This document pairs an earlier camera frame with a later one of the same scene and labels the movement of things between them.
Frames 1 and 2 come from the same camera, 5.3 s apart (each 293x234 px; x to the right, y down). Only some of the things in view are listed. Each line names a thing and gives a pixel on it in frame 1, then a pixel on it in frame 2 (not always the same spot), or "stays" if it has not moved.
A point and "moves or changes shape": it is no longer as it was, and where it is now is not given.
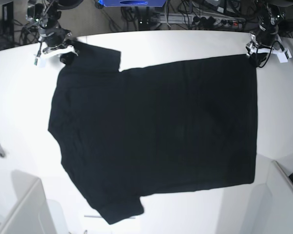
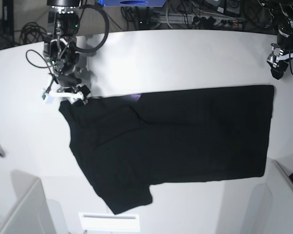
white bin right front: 277,207 stays
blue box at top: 132,3 stays
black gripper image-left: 55,36 → 68,77
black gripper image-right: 265,37 → 278,67
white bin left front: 32,213 stays
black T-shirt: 124,134 moves or changes shape
